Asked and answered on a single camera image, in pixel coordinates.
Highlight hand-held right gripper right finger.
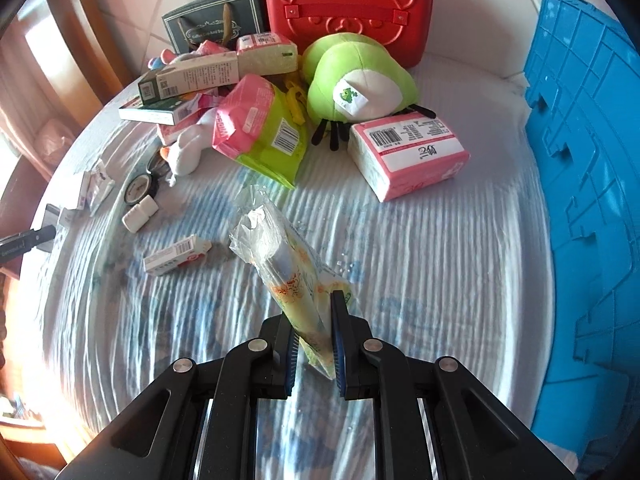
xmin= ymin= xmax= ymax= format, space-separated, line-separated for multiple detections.
xmin=327 ymin=290 xmax=576 ymax=480

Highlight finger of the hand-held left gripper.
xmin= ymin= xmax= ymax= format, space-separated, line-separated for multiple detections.
xmin=20 ymin=225 xmax=57 ymax=252
xmin=42 ymin=203 xmax=65 ymax=253

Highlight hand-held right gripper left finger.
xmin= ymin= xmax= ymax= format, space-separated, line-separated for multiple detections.
xmin=55 ymin=312 xmax=303 ymax=480

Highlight yellow green plastic packet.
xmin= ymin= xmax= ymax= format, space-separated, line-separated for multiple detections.
xmin=229 ymin=185 xmax=357 ymax=381

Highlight blue plastic crate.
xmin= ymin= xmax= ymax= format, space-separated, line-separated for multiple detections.
xmin=520 ymin=0 xmax=640 ymax=451

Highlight small white red box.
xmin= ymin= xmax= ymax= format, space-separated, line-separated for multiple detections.
xmin=65 ymin=172 xmax=93 ymax=211

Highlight small white packet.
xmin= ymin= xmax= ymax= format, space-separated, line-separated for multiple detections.
xmin=89 ymin=159 xmax=117 ymax=217

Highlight pink translucent plastic bag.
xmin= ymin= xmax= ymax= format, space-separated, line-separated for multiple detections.
xmin=32 ymin=119 xmax=76 ymax=161

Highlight small white pill box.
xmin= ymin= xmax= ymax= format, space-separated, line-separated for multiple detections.
xmin=122 ymin=196 xmax=159 ymax=233

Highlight long white red box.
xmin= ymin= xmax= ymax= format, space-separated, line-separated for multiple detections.
xmin=144 ymin=235 xmax=213 ymax=276

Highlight flat green white box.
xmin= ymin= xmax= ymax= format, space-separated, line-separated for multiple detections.
xmin=118 ymin=95 xmax=201 ymax=126

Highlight pink white box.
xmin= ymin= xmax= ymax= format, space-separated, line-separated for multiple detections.
xmin=156 ymin=122 xmax=193 ymax=145

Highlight white duck plush toy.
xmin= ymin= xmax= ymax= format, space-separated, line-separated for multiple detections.
xmin=160 ymin=110 xmax=221 ymax=187

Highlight blue pink pig plush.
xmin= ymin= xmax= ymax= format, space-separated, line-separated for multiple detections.
xmin=148 ymin=49 xmax=176 ymax=71

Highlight pink tissue pack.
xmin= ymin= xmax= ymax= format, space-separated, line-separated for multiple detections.
xmin=348 ymin=111 xmax=472 ymax=203

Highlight white dark-green carton box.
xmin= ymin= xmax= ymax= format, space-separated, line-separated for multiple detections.
xmin=137 ymin=52 xmax=240 ymax=106

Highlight pink white packet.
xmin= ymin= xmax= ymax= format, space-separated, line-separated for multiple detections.
xmin=196 ymin=40 xmax=231 ymax=58

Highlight black gift bag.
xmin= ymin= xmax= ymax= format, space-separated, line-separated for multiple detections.
xmin=161 ymin=0 xmax=271 ymax=56

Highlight beige pink box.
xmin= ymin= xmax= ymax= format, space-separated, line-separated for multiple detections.
xmin=236 ymin=31 xmax=299 ymax=77

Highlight green plush toy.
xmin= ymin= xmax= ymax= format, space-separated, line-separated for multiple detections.
xmin=300 ymin=32 xmax=436 ymax=153

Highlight red hard-shell carry case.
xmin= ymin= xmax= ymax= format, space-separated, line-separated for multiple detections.
xmin=262 ymin=0 xmax=435 ymax=70

